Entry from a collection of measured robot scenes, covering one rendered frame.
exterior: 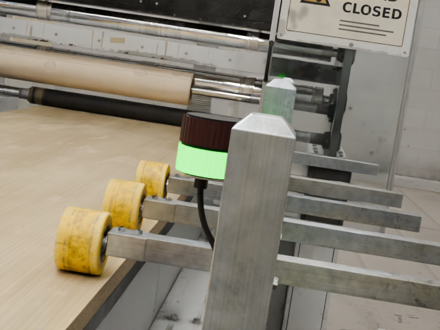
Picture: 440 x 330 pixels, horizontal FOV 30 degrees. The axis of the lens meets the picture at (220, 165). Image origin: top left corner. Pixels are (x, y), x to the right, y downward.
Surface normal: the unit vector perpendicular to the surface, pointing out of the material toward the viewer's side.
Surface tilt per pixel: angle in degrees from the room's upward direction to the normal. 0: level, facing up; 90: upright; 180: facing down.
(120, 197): 63
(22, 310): 0
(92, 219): 36
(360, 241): 90
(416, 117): 90
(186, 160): 90
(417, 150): 90
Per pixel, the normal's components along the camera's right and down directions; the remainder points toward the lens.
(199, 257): -0.09, 0.12
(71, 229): 0.00, -0.41
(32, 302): 0.15, -0.98
